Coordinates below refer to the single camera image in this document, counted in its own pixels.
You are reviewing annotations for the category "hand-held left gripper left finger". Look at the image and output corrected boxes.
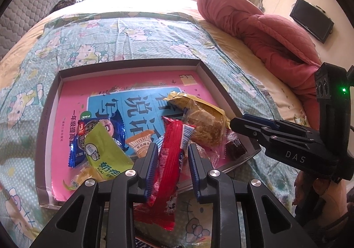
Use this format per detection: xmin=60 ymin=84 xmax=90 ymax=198
xmin=29 ymin=142 xmax=159 ymax=248

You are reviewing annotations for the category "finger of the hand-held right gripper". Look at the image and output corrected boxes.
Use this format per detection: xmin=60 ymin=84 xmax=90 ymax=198
xmin=230 ymin=117 xmax=323 ymax=154
xmin=242 ymin=114 xmax=314 ymax=134

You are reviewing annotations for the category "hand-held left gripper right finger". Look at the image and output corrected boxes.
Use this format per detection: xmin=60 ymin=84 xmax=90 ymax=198
xmin=187 ymin=143 xmax=318 ymax=248

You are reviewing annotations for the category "red snack packet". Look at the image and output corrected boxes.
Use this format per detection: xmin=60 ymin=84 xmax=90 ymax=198
xmin=133 ymin=116 xmax=197 ymax=231

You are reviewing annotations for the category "dark brown candy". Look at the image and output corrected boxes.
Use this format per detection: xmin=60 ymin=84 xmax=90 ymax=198
xmin=224 ymin=130 xmax=248 ymax=160

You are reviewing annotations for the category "small yellow cake packet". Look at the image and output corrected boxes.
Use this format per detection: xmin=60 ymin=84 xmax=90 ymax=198
xmin=126 ymin=130 xmax=155 ymax=158

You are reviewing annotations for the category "clear pastry packet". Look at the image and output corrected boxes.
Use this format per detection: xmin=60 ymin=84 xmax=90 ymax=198
xmin=181 ymin=100 xmax=231 ymax=158

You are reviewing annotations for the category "green snack packet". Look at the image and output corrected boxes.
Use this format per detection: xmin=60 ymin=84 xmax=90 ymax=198
xmin=70 ymin=127 xmax=137 ymax=192

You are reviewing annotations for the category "shallow box pink book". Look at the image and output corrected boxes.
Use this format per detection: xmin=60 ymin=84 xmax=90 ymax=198
xmin=36 ymin=58 xmax=262 ymax=209

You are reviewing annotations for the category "person's right hand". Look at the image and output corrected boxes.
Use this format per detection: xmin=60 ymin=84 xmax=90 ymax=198
xmin=294 ymin=173 xmax=347 ymax=211

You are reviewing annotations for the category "beige bed sheet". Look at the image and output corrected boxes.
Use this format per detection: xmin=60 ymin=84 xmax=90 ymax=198
xmin=0 ymin=0 xmax=310 ymax=129

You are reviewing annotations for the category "blue cookie packet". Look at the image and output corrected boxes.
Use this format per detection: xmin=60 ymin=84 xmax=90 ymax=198
xmin=68 ymin=117 xmax=130 ymax=168

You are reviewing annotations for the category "yellow snack packet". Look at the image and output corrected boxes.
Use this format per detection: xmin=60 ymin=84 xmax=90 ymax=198
xmin=163 ymin=91 xmax=231 ymax=129

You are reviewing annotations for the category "pink quilt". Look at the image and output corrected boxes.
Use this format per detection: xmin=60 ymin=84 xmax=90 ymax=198
xmin=197 ymin=0 xmax=323 ymax=132

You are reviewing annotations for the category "black television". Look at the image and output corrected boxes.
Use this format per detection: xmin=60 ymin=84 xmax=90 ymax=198
xmin=290 ymin=0 xmax=334 ymax=43

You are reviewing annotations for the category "cartoon cat printed blanket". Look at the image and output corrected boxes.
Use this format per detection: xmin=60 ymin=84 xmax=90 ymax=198
xmin=0 ymin=10 xmax=316 ymax=248

